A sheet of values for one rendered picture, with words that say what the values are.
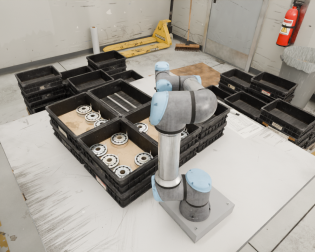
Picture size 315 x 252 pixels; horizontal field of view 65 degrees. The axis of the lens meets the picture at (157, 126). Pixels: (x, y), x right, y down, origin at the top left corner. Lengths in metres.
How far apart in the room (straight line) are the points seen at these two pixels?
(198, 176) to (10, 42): 3.77
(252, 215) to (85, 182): 0.91
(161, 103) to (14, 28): 3.74
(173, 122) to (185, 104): 0.07
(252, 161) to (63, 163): 1.17
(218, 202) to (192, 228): 0.20
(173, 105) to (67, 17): 3.88
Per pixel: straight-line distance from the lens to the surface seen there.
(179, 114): 0.82
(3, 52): 4.46
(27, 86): 2.80
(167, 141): 0.91
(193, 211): 1.22
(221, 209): 1.32
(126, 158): 1.40
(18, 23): 4.39
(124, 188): 1.25
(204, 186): 1.10
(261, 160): 1.73
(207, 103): 0.85
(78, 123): 1.69
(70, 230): 1.35
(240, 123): 1.98
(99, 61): 3.32
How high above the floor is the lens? 1.84
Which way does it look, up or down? 39 degrees down
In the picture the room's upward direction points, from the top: 2 degrees clockwise
